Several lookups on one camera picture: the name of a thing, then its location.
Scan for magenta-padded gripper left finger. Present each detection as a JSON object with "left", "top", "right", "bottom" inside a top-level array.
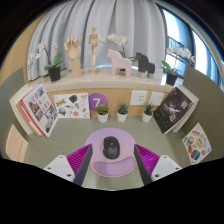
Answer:
[{"left": 43, "top": 143, "right": 94, "bottom": 187}]

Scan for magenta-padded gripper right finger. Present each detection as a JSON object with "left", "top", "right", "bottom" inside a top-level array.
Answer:
[{"left": 133, "top": 143, "right": 183, "bottom": 186}]

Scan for black computer mouse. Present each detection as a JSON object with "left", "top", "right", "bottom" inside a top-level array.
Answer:
[{"left": 102, "top": 135, "right": 121, "bottom": 160}]

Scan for purple mouse pad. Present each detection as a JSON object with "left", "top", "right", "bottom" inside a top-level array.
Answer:
[{"left": 84, "top": 127, "right": 137, "bottom": 178}]

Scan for colourful sticker sheet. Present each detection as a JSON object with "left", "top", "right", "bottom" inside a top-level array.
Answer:
[{"left": 181, "top": 122, "right": 213, "bottom": 165}]

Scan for small potted succulent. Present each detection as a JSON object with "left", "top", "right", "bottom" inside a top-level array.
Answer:
[
  {"left": 116, "top": 103, "right": 129, "bottom": 123},
  {"left": 141, "top": 102, "right": 155, "bottom": 124},
  {"left": 96, "top": 103, "right": 110, "bottom": 124}
]

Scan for black cover book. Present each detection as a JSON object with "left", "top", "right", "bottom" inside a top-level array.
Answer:
[{"left": 152, "top": 87, "right": 194, "bottom": 135}]

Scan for red-spined photo magazine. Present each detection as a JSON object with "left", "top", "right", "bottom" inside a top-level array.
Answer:
[{"left": 19, "top": 83, "right": 59, "bottom": 138}]

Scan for white sticker sheet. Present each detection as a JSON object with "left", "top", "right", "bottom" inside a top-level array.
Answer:
[{"left": 53, "top": 92, "right": 91, "bottom": 119}]

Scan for round purple number sign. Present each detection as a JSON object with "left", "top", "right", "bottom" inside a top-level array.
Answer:
[{"left": 88, "top": 92, "right": 109, "bottom": 112}]

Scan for grey-green divider panel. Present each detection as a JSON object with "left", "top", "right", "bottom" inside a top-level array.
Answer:
[
  {"left": 0, "top": 66, "right": 31, "bottom": 158},
  {"left": 181, "top": 64, "right": 224, "bottom": 161}
]

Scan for wooden desk back shelf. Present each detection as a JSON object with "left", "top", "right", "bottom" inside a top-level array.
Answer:
[{"left": 28, "top": 68, "right": 176, "bottom": 116}]

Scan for white orchid in black pot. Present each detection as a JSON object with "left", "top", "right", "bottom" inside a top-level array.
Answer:
[
  {"left": 161, "top": 46, "right": 196, "bottom": 87},
  {"left": 27, "top": 42, "right": 63, "bottom": 83}
]

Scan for black horse figure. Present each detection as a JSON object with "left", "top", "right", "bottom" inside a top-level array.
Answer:
[{"left": 134, "top": 52, "right": 156, "bottom": 79}]

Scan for pink horse figure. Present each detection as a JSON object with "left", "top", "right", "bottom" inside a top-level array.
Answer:
[{"left": 106, "top": 49, "right": 133, "bottom": 78}]

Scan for wooden mannequin figure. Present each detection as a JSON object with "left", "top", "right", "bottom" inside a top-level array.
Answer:
[{"left": 87, "top": 26, "right": 107, "bottom": 74}]

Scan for white orchid flowers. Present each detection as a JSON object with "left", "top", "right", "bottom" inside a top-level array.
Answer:
[{"left": 107, "top": 32, "right": 129, "bottom": 59}]

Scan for grey curtain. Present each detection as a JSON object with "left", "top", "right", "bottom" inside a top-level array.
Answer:
[{"left": 26, "top": 0, "right": 168, "bottom": 83}]

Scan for white wall socket plate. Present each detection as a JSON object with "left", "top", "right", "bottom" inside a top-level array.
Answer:
[
  {"left": 129, "top": 90, "right": 148, "bottom": 107},
  {"left": 148, "top": 91, "right": 165, "bottom": 107}
]

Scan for window with dark frame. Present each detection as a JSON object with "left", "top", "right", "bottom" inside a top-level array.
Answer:
[{"left": 156, "top": 3, "right": 224, "bottom": 91}]

